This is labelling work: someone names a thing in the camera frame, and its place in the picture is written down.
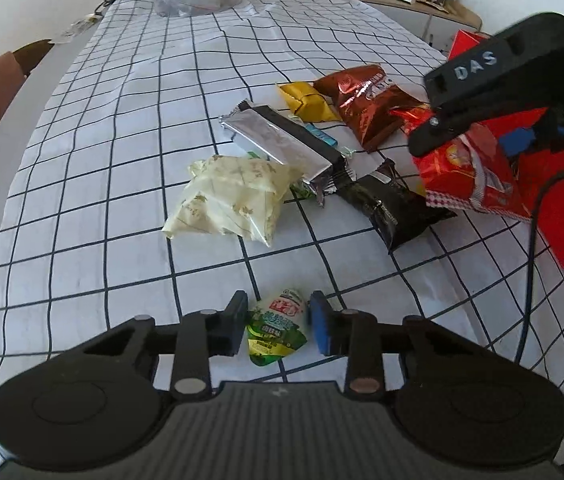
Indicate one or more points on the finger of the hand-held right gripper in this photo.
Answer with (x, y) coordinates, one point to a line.
(517, 142)
(454, 127)

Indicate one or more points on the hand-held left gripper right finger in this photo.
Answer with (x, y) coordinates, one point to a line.
(319, 321)

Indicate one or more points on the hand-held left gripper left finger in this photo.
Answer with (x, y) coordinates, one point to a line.
(238, 326)

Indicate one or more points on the green and white snack packet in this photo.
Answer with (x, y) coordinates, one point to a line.
(274, 332)

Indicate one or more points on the red snack bag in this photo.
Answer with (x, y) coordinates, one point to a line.
(471, 180)

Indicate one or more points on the brown chip bag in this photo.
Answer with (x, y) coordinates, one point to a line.
(366, 105)

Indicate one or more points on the teal candy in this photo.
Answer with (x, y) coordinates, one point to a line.
(319, 135)

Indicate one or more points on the silver foil snack packet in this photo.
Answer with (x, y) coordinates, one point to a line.
(282, 147)

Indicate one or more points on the black snack packet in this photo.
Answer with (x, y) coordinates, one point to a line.
(391, 210)

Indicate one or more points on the pale yellow snack packet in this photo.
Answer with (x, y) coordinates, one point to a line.
(229, 200)

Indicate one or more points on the green wrapped candy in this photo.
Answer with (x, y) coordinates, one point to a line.
(304, 191)

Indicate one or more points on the yellow foil packet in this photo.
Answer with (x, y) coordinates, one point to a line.
(307, 100)

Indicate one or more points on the checked white tablecloth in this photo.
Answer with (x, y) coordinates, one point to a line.
(137, 110)

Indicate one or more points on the wooden chair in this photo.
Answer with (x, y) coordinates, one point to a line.
(37, 52)

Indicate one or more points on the small clear wrapper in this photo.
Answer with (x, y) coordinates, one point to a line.
(78, 25)

